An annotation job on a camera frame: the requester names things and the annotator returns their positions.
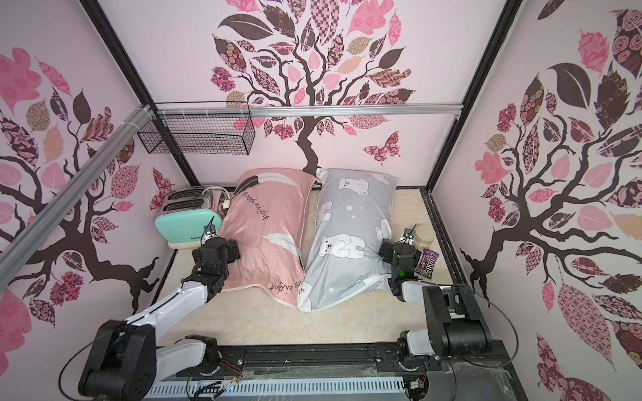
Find back aluminium rail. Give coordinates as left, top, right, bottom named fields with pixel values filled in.
left=157, top=103, right=463, bottom=118

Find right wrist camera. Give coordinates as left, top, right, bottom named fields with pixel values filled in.
left=399, top=228, right=416, bottom=247

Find aluminium rail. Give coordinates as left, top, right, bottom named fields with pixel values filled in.
left=157, top=103, right=463, bottom=118
left=1, top=105, right=152, bottom=288

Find white vented cable duct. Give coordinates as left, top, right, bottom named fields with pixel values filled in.
left=145, top=377, right=407, bottom=400

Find black wire basket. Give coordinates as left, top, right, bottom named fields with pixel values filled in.
left=138, top=100, right=256, bottom=155

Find left aluminium rail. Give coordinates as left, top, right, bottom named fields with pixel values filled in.
left=1, top=105, right=152, bottom=288

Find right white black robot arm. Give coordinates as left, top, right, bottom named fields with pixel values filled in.
left=379, top=241, right=494, bottom=370

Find mint green toaster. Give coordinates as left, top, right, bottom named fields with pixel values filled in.
left=150, top=185, right=232, bottom=249

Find grey polar bear pillow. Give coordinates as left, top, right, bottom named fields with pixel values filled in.
left=298, top=169, right=399, bottom=312

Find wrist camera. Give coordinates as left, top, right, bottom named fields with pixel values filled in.
left=399, top=228, right=416, bottom=247
left=201, top=225, right=218, bottom=242

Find round beige lidded jar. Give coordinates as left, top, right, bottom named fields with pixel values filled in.
left=413, top=224, right=436, bottom=250

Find pink good night pillow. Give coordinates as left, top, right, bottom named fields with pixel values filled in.
left=220, top=168, right=316, bottom=308

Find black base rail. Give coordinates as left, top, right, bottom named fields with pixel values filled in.
left=152, top=341, right=526, bottom=400

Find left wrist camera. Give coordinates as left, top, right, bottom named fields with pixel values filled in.
left=201, top=225, right=218, bottom=242

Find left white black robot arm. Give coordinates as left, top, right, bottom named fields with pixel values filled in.
left=77, top=237, right=241, bottom=400

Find purple candy packet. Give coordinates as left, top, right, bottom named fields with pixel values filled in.
left=415, top=249, right=440, bottom=279

